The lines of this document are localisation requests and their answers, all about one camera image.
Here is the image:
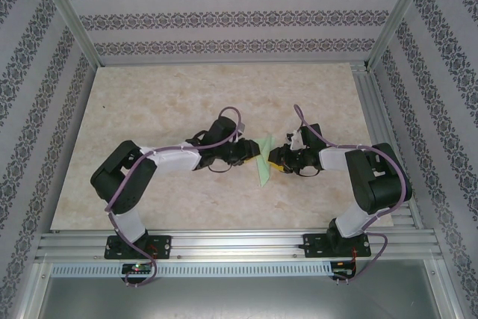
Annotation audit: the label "light green paper sheet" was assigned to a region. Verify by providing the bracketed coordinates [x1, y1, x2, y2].
[256, 134, 276, 188]

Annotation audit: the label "grey metal sheet panel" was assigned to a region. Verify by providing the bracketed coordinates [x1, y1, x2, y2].
[37, 276, 455, 319]

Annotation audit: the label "beige marble pattern board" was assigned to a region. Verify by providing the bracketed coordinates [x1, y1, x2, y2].
[49, 63, 396, 231]

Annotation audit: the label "aluminium side rails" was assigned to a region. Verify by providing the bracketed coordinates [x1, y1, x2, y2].
[350, 63, 438, 231]

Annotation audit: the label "left gripper thin black cable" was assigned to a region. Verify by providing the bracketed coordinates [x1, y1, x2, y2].
[207, 161, 232, 175]

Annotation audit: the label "gripper thin black cable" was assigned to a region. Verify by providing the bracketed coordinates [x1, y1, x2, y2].
[297, 167, 322, 180]
[207, 161, 232, 175]

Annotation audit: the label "right gripper thin black cable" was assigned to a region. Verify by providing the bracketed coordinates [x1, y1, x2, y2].
[297, 167, 322, 180]

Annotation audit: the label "long aluminium mounting rail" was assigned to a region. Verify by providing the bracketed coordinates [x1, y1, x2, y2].
[35, 227, 438, 262]

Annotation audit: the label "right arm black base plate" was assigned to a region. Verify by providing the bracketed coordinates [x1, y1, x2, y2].
[302, 232, 371, 259]

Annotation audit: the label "slotted grey cable duct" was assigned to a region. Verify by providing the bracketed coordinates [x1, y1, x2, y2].
[50, 261, 333, 278]

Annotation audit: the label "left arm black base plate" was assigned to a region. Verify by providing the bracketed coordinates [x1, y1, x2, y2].
[103, 235, 173, 261]

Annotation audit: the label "aluminium frame post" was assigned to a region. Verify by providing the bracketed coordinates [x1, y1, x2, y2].
[28, 0, 102, 69]
[367, 0, 438, 69]

